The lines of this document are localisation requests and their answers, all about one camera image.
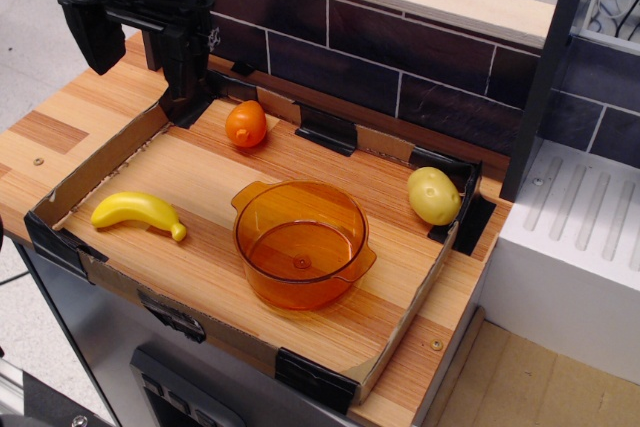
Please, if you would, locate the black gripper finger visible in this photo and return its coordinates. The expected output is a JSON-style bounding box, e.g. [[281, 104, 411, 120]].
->
[[159, 26, 209, 102], [60, 1, 126, 75]]

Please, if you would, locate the orange toy carrot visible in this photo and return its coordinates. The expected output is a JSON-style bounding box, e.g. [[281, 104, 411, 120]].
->
[[225, 100, 267, 148]]

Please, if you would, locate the cardboard fence with black tape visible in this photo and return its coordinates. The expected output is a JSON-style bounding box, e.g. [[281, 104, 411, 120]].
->
[[27, 63, 510, 426]]

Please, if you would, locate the orange transparent plastic pot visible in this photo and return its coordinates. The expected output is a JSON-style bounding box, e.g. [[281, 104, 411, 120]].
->
[[231, 180, 377, 310]]

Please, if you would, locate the yellow toy banana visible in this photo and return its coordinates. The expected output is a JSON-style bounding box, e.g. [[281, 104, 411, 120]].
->
[[90, 191, 187, 242]]

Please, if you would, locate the yellow toy potato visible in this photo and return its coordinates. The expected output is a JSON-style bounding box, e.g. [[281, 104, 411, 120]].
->
[[407, 167, 462, 226]]

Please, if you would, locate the grey toy oven front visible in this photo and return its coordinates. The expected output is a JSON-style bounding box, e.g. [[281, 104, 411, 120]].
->
[[130, 346, 255, 426]]

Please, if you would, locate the white toy sink drainboard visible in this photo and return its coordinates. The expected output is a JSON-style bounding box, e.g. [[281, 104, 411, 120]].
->
[[480, 141, 639, 383]]

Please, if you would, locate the dark grey left post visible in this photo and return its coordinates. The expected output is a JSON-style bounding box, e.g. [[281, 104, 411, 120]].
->
[[142, 31, 164, 72]]

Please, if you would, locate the dark grey shelf post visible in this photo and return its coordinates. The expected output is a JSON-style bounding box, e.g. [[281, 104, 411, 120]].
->
[[500, 0, 581, 202]]

